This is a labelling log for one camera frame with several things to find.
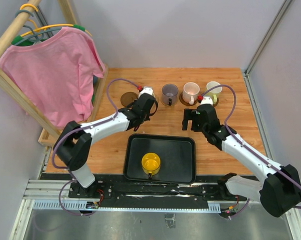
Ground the yellow hanger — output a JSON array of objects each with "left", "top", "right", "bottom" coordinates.
[{"left": 33, "top": 0, "right": 79, "bottom": 34}]

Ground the pink t-shirt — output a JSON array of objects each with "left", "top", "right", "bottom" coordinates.
[{"left": 0, "top": 27, "right": 106, "bottom": 129}]

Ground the black serving tray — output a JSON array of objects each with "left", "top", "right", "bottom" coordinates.
[{"left": 123, "top": 134, "right": 196, "bottom": 184}]

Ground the yellow mug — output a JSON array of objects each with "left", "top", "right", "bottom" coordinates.
[{"left": 141, "top": 152, "right": 161, "bottom": 180}]

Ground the green hanger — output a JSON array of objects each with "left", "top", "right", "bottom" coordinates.
[{"left": 10, "top": 24, "right": 87, "bottom": 46}]

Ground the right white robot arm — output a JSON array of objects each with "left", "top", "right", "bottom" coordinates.
[{"left": 182, "top": 104, "right": 301, "bottom": 218}]

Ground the woven coaster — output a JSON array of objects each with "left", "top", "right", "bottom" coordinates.
[
  {"left": 161, "top": 98, "right": 177, "bottom": 107},
  {"left": 152, "top": 93, "right": 160, "bottom": 105}
]

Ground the pale green mug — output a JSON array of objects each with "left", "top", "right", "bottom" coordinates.
[{"left": 205, "top": 81, "right": 223, "bottom": 101}]

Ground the purple mug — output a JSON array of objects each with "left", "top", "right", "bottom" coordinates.
[{"left": 161, "top": 83, "right": 179, "bottom": 107}]

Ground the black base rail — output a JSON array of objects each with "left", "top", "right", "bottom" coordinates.
[{"left": 39, "top": 172, "right": 281, "bottom": 213}]

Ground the grey-blue hanger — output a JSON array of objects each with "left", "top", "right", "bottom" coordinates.
[{"left": 15, "top": 9, "right": 61, "bottom": 43}]

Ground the aluminium frame post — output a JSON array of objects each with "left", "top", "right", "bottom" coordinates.
[{"left": 242, "top": 0, "right": 295, "bottom": 76}]

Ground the pink mug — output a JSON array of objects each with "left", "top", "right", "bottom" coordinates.
[{"left": 182, "top": 82, "right": 200, "bottom": 105}]

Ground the wooden clothes rack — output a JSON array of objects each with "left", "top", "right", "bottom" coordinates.
[{"left": 0, "top": 0, "right": 109, "bottom": 147}]

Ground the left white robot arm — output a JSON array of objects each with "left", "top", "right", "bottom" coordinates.
[{"left": 53, "top": 93, "right": 158, "bottom": 198}]

